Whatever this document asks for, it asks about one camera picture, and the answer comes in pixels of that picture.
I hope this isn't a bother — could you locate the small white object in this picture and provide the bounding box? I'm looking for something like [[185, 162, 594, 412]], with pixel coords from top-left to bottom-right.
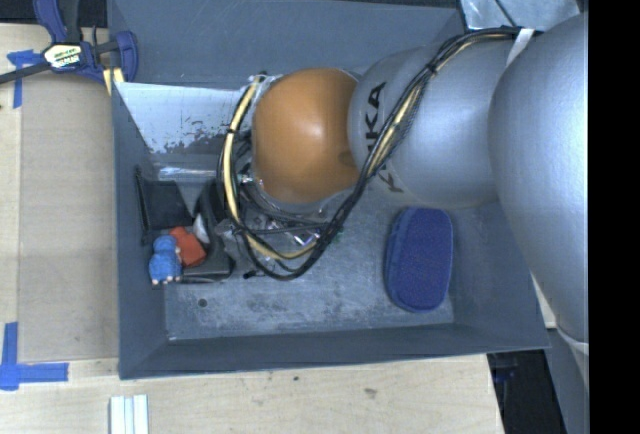
[[192, 214, 212, 244]]

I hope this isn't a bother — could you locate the grey metal bin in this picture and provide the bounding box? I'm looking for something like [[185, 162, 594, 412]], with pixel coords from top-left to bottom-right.
[[104, 0, 552, 381]]

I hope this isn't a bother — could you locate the red-orange toy block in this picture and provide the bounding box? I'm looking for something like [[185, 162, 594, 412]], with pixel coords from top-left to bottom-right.
[[168, 225, 208, 269]]

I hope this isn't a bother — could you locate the black flat case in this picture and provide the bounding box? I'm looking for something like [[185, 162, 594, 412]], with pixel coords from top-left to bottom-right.
[[133, 165, 195, 244]]

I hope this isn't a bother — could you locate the blue toy figure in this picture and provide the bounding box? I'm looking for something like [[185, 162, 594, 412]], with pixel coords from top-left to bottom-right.
[[148, 234, 184, 287]]

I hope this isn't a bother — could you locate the blue oval sponge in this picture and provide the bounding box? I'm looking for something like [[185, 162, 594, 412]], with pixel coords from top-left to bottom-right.
[[383, 206, 455, 314]]

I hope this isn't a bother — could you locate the pale wood board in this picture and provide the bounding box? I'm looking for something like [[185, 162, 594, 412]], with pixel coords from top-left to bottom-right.
[[17, 71, 121, 364]]

